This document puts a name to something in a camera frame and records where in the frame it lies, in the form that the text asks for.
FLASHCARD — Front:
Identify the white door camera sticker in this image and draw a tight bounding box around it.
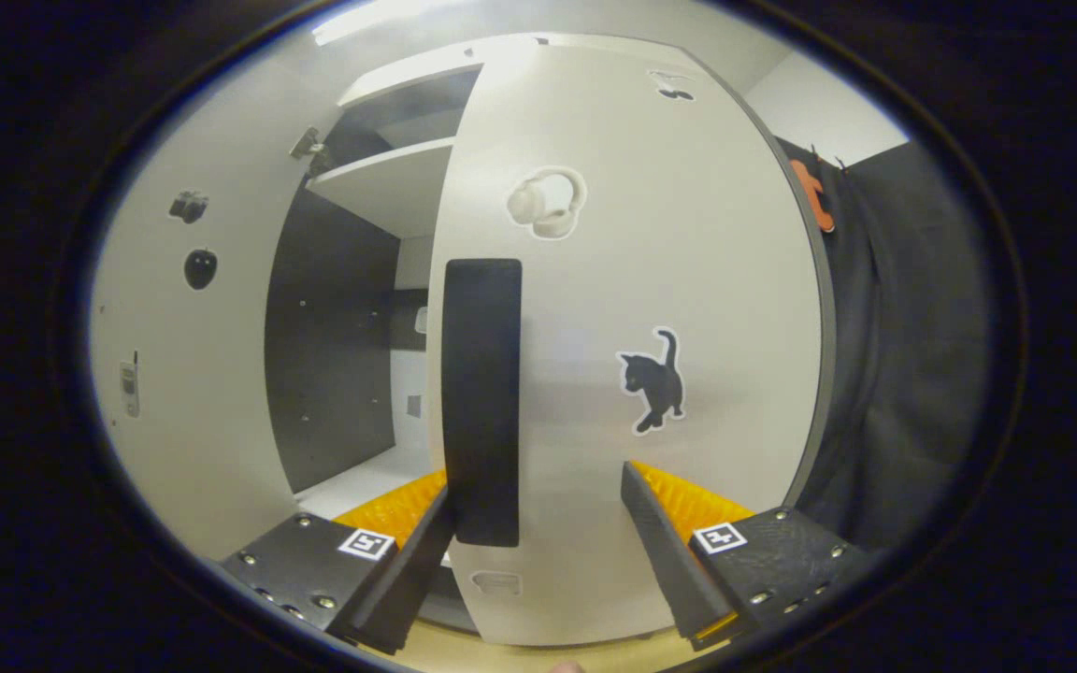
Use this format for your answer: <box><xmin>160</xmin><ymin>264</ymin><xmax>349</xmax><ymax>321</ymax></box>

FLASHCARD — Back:
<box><xmin>90</xmin><ymin>56</ymin><xmax>352</xmax><ymax>562</ymax></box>

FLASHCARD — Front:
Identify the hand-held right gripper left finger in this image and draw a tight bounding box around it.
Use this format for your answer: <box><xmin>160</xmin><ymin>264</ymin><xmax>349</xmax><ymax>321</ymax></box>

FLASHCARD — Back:
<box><xmin>221</xmin><ymin>467</ymin><xmax>457</xmax><ymax>655</ymax></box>

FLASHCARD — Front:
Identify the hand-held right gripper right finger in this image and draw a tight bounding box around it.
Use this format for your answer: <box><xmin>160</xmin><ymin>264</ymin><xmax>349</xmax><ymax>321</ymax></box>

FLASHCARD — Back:
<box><xmin>621</xmin><ymin>460</ymin><xmax>876</xmax><ymax>652</ymax></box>

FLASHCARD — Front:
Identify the black door handle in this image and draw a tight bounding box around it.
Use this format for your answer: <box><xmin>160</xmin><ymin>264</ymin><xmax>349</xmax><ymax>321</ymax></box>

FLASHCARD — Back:
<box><xmin>441</xmin><ymin>259</ymin><xmax>523</xmax><ymax>548</ymax></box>

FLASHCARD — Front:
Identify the metal door hinge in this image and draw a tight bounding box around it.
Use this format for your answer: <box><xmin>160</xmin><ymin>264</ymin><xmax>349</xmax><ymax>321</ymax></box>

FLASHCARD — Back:
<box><xmin>289</xmin><ymin>128</ymin><xmax>329</xmax><ymax>179</ymax></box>

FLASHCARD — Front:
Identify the white cabinet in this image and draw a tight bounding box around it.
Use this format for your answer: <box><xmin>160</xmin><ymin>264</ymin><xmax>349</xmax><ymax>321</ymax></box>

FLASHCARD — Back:
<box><xmin>263</xmin><ymin>61</ymin><xmax>483</xmax><ymax>637</ymax></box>

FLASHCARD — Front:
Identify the white door headphones sticker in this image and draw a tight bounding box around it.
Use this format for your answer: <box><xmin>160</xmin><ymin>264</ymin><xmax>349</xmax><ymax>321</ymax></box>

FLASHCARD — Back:
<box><xmin>426</xmin><ymin>42</ymin><xmax>837</xmax><ymax>646</ymax></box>

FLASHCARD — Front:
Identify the black backdrop cloth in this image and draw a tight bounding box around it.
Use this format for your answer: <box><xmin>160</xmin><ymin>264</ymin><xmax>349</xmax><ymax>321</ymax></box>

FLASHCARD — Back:
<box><xmin>772</xmin><ymin>136</ymin><xmax>993</xmax><ymax>552</ymax></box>

